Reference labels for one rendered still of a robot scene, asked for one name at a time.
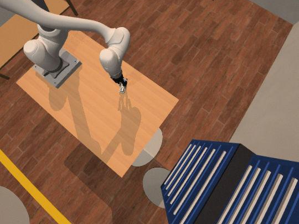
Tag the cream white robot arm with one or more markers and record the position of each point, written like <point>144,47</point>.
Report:
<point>44,51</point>

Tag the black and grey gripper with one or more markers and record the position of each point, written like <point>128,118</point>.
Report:
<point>120,80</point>

